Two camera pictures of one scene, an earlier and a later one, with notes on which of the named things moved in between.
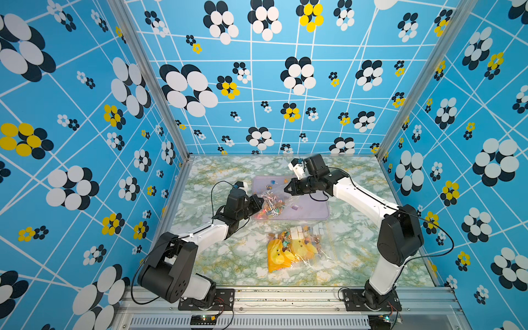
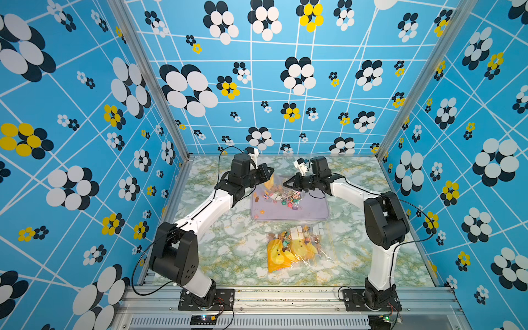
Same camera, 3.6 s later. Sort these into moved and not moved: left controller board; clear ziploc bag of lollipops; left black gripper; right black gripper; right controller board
Moved: clear ziploc bag of lollipops; left black gripper
Not moved: right controller board; left controller board; right black gripper
